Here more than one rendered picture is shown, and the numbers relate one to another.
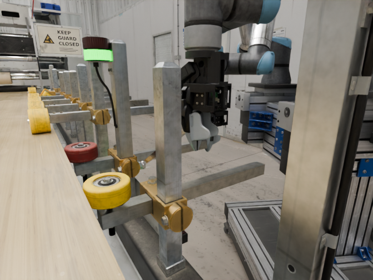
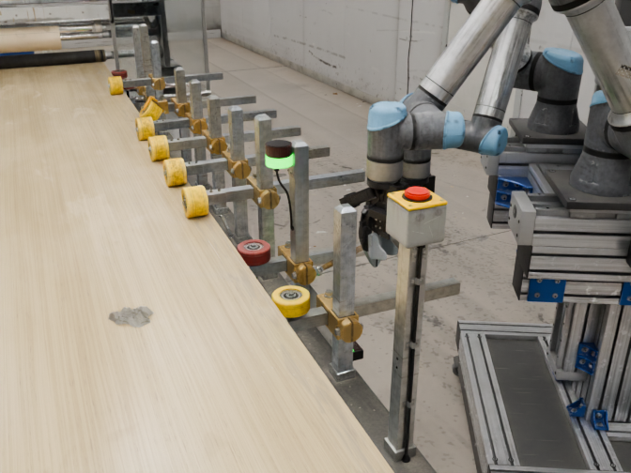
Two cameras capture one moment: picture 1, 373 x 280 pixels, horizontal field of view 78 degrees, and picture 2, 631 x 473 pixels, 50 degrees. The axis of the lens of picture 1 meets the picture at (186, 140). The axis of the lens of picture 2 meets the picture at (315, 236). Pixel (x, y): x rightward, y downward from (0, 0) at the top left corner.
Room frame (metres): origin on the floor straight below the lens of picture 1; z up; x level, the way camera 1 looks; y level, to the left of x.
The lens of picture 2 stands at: (-0.82, -0.13, 1.61)
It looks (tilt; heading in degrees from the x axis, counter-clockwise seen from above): 25 degrees down; 10
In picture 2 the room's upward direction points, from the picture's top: straight up
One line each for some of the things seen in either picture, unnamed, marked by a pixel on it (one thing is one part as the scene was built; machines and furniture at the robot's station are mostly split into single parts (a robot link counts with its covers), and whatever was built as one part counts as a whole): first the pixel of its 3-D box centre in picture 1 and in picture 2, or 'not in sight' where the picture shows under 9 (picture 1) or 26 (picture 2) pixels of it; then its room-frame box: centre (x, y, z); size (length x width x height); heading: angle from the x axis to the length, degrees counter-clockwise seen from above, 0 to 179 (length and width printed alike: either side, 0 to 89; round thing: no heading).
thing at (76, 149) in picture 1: (83, 164); (254, 266); (0.58, 0.28, 0.85); 0.08 x 0.08 x 0.11
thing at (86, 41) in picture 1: (96, 44); (278, 148); (0.58, 0.21, 1.16); 0.06 x 0.06 x 0.02
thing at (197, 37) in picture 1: (203, 41); (385, 168); (0.50, -0.03, 1.15); 0.08 x 0.08 x 0.05
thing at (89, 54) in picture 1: (97, 55); (279, 159); (0.58, 0.21, 1.13); 0.06 x 0.06 x 0.02
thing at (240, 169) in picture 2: (84, 106); (236, 164); (1.04, 0.46, 0.95); 0.14 x 0.06 x 0.05; 33
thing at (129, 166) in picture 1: (122, 161); (295, 264); (0.62, 0.18, 0.85); 0.14 x 0.06 x 0.05; 33
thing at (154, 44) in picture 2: (58, 96); (159, 94); (2.07, 1.13, 0.89); 0.04 x 0.04 x 0.48; 33
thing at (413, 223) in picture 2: not in sight; (415, 219); (0.18, -0.11, 1.18); 0.07 x 0.07 x 0.08; 33
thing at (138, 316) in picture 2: not in sight; (131, 312); (0.24, 0.43, 0.91); 0.09 x 0.07 x 0.02; 90
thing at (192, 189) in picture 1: (197, 188); (374, 305); (0.48, -0.02, 0.84); 0.44 x 0.03 x 0.04; 123
